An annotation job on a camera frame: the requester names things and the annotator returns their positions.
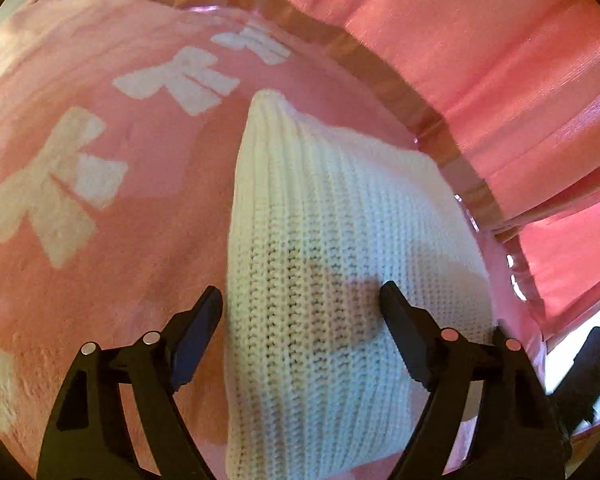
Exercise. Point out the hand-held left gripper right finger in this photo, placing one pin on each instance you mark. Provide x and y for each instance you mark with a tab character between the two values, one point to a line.
405	332

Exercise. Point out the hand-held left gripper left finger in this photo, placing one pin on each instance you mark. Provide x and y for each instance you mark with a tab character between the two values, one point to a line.
198	332

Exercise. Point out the white knit sweater red stripes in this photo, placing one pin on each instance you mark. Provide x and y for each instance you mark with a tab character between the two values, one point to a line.
330	220

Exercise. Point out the pink blanket with white bows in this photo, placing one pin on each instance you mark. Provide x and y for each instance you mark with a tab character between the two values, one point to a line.
145	200

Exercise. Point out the brown striped fabric band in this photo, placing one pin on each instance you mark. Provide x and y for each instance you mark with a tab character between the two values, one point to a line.
380	75

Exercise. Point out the pink curtain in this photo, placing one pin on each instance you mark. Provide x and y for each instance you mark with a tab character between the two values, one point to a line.
480	70

